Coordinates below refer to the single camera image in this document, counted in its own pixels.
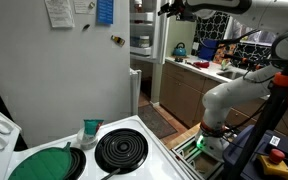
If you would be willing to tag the wooden kitchen cabinets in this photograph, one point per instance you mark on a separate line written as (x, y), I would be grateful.
(180, 96)

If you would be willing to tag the blue food container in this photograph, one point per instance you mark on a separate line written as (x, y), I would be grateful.
(134, 41)

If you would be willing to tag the yellow red emergency stop button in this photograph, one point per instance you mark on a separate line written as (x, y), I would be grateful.
(274, 165)

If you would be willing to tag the large black coil burner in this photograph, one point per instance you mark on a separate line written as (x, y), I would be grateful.
(121, 150)

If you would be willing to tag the black coil stove burner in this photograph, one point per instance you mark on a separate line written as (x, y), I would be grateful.
(79, 161)

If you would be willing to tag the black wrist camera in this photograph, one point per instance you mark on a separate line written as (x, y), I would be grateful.
(187, 16)

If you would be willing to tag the clear cup with teal packet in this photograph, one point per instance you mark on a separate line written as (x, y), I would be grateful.
(89, 133)

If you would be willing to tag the white fridge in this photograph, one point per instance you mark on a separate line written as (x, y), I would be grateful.
(50, 83)

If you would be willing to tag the kitchen sink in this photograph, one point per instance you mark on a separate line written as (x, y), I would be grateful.
(230, 75)

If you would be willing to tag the small black fridge magnet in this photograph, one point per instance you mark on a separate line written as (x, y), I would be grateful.
(86, 27)

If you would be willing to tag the yellow black fridge magnet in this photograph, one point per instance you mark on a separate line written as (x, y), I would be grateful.
(118, 40)

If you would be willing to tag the red kitchen utensil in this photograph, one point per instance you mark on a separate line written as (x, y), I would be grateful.
(201, 64)

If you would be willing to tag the white kitchen countertop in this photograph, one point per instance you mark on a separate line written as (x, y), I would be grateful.
(214, 71)

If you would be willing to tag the colourful potholder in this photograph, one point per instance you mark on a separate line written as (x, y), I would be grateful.
(224, 55)

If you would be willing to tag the green leaf-shaped mat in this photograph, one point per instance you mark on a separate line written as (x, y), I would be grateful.
(40, 165)

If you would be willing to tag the wooden base board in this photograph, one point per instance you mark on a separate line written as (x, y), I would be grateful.
(180, 137)

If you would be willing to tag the small white paper note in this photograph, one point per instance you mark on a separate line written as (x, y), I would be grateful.
(81, 6)

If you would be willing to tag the black tripod with orange clamps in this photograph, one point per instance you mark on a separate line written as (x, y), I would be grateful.
(267, 116)

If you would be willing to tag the white freezer door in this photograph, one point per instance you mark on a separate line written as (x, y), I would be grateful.
(140, 17)

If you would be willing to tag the blue card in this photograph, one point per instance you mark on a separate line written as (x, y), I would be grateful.
(105, 11)

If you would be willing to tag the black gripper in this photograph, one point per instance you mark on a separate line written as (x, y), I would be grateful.
(176, 7)

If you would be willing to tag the white electric stove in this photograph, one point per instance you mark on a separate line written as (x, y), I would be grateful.
(164, 166)

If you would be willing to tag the dark brown floor rug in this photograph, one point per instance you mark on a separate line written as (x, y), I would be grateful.
(157, 121)

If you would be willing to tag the kitchen window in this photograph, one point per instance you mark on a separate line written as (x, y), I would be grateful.
(250, 31)

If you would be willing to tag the glass jar with white lid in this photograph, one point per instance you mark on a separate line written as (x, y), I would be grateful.
(144, 41)

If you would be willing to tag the aluminium extrusion base frame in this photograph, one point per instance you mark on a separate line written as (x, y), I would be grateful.
(187, 156)

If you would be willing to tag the large white paper note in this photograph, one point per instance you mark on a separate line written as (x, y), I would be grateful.
(59, 13)

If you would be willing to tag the small black tool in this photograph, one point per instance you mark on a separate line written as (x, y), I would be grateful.
(179, 60)

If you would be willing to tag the blue bag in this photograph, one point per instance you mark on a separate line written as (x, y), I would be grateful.
(208, 50)

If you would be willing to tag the white QR code sticker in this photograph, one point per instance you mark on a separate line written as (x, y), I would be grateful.
(274, 140)

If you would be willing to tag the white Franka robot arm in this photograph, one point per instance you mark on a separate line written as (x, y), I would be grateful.
(237, 90)

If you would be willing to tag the blue kettle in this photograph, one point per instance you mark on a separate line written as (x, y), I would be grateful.
(179, 50)

